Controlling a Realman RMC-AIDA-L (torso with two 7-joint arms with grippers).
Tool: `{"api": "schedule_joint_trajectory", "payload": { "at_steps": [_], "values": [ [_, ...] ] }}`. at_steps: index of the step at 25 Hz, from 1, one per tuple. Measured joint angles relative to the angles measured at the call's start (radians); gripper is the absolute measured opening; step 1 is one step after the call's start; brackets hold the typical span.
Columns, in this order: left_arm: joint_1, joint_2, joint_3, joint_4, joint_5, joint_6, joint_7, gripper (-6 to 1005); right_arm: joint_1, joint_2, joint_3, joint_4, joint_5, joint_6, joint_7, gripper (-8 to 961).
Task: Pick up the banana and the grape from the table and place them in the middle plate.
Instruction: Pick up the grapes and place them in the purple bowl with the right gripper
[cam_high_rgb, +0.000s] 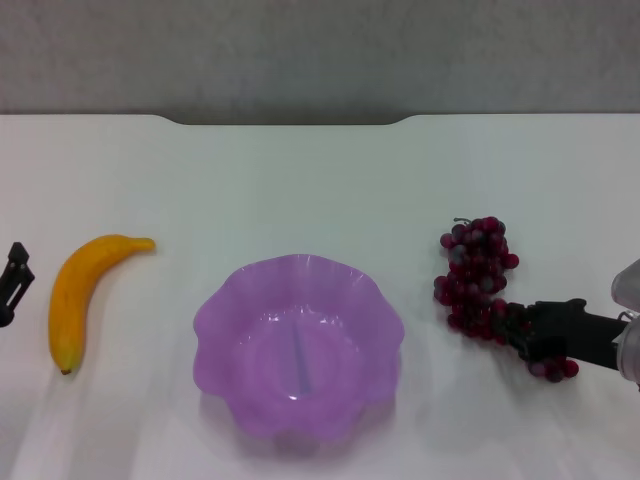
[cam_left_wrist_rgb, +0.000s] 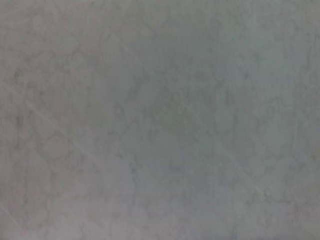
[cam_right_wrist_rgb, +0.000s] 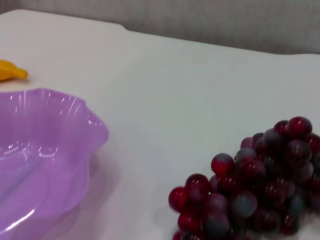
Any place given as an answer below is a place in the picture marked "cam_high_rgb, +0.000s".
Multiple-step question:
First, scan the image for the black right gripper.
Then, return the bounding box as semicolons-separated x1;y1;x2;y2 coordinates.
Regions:
504;298;627;372

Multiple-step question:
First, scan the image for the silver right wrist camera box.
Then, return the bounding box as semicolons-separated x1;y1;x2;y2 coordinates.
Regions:
611;260;640;307

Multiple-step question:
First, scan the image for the yellow banana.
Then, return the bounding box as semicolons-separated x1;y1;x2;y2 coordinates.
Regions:
48;234;157;376

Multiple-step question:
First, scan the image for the dark red grape bunch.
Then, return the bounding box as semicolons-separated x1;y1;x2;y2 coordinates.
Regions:
432;216;580;384

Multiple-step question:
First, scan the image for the purple scalloped plastic bowl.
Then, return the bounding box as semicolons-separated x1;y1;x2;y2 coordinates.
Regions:
192;253;405;442

